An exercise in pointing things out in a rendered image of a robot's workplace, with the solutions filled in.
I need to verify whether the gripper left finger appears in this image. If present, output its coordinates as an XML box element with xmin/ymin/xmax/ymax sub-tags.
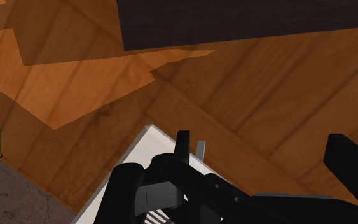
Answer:
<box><xmin>94</xmin><ymin>130</ymin><xmax>256</xmax><ymax>224</ymax></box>

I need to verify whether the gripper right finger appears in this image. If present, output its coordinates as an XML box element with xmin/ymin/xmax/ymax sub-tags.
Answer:
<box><xmin>322</xmin><ymin>133</ymin><xmax>358</xmax><ymax>203</ymax></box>

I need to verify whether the white flat rectangular slab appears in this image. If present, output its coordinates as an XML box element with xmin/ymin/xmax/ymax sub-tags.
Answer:
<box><xmin>71</xmin><ymin>123</ymin><xmax>226</xmax><ymax>224</ymax></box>

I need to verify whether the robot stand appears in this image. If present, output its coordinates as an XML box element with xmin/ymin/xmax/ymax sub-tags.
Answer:
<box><xmin>116</xmin><ymin>0</ymin><xmax>358</xmax><ymax>52</ymax></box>

